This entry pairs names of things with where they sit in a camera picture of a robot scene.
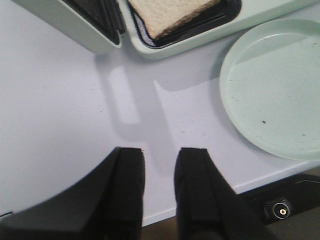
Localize light green round plate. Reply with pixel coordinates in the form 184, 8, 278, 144
219, 18, 320, 161

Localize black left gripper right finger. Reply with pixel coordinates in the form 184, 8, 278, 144
174, 148, 270, 240

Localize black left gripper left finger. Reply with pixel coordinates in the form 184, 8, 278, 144
0, 147, 145, 240

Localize green breakfast maker base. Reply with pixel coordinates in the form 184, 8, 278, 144
117, 0, 316, 60

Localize green breakfast maker lid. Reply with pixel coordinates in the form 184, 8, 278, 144
14, 0, 123, 55

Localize black device with socket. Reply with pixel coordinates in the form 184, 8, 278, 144
239, 173, 320, 225

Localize bread slice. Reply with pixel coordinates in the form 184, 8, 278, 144
128, 0, 220, 40

